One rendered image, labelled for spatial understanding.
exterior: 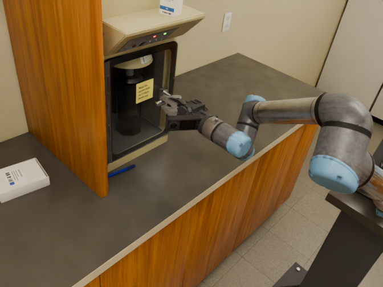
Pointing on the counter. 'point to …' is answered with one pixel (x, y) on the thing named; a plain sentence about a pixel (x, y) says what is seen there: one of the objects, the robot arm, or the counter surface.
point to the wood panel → (63, 81)
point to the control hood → (145, 26)
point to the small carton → (171, 7)
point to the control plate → (146, 40)
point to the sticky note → (144, 90)
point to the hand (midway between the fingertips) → (161, 101)
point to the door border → (108, 111)
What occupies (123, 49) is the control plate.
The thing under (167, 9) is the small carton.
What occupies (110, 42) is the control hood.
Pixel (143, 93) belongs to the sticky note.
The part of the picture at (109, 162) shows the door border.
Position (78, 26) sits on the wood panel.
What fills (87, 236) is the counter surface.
